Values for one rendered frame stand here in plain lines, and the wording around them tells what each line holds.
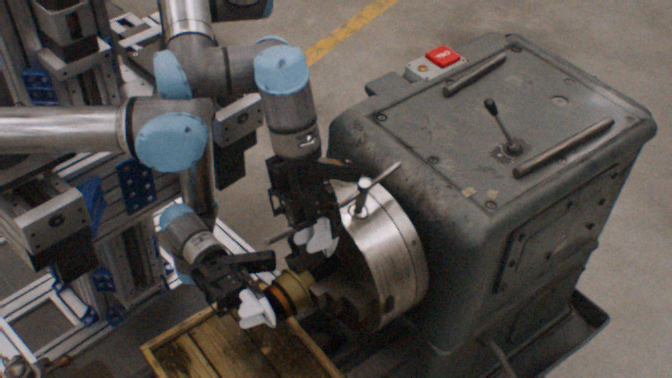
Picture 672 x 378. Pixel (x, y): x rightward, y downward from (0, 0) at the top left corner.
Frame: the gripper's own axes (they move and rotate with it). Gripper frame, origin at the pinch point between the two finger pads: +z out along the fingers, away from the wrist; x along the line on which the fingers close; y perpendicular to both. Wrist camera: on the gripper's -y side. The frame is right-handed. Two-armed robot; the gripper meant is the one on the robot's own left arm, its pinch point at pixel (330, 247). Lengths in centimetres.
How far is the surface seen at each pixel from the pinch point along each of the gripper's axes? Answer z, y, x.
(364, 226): 6.0, -12.7, -7.6
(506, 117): 2, -56, -11
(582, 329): 78, -80, -9
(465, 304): 29.0, -27.3, 2.1
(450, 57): -6, -60, -31
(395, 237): 9.4, -17.0, -4.3
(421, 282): 20.6, -19.7, -1.6
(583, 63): 91, -256, -139
